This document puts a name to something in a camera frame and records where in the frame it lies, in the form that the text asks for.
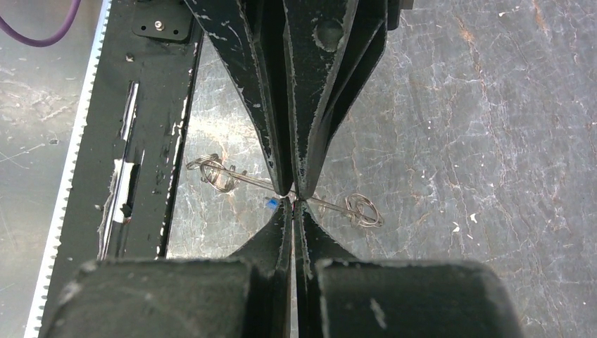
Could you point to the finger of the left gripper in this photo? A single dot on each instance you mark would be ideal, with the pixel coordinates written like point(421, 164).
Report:
point(233, 29)
point(330, 50)

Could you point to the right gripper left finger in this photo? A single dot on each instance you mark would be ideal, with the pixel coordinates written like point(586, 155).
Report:
point(246, 294)

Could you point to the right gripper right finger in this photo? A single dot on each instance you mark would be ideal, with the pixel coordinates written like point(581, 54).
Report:
point(340, 295)

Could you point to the large metal disc keyring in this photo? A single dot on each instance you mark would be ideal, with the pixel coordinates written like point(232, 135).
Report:
point(224, 179)

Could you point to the silver key blue tag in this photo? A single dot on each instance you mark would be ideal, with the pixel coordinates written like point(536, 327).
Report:
point(272, 203)

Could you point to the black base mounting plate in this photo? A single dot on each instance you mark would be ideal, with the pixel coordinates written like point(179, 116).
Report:
point(124, 158)

